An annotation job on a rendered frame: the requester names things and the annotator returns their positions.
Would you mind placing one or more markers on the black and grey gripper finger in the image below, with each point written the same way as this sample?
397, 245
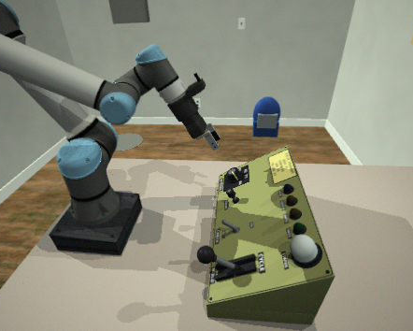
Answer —
210, 139
212, 130

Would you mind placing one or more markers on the olive green control console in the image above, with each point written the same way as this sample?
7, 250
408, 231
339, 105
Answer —
285, 272

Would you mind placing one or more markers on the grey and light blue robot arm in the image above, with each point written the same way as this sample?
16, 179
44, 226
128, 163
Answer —
82, 162

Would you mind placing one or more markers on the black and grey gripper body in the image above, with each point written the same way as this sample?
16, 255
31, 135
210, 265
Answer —
183, 106

